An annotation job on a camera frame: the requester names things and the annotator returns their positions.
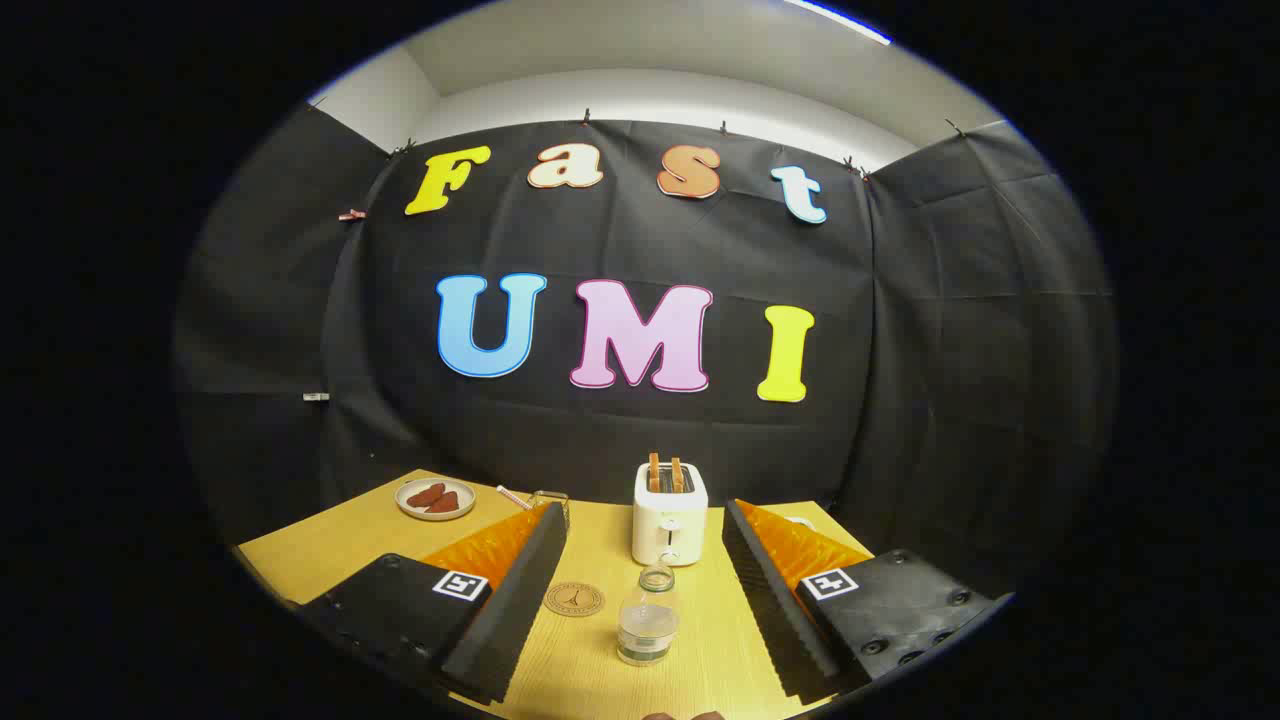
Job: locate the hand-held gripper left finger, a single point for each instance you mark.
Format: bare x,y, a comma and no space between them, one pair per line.
520,600

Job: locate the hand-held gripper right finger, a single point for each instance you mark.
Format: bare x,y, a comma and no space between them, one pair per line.
770,600

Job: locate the round wooden coaster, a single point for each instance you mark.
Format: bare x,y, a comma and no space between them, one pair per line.
574,599

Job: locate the clear plastic juice bottle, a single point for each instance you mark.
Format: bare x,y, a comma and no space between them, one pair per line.
648,625

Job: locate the wooden table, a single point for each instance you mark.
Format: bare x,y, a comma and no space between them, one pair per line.
600,540

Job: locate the checked paper straw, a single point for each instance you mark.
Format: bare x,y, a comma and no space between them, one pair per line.
513,497

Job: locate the red sausage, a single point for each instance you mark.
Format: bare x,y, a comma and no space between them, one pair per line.
445,503
425,494

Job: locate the white toaster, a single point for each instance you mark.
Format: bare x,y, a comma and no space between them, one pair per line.
668,525

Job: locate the white round plate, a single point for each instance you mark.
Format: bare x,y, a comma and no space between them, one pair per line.
410,510

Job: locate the toast slice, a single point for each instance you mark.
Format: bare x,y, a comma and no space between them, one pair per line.
654,472
678,475

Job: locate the black backdrop cloth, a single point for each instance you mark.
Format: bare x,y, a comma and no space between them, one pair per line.
620,430

